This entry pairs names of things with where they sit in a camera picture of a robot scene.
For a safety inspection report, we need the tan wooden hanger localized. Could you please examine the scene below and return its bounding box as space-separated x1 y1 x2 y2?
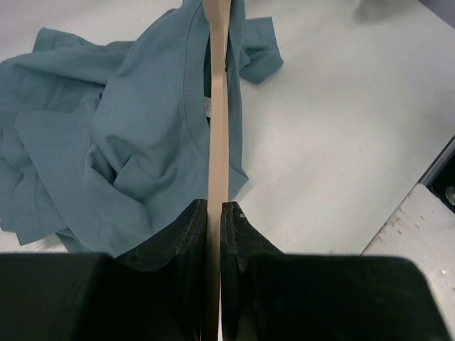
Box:
200 1 231 340

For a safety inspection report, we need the teal blue t shirt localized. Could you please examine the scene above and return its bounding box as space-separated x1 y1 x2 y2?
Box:
0 0 284 256

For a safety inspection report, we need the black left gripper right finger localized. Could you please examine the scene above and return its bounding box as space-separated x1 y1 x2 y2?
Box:
220 202 444 340

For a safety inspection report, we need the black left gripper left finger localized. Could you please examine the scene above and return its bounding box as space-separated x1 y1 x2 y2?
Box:
1 200 207 340

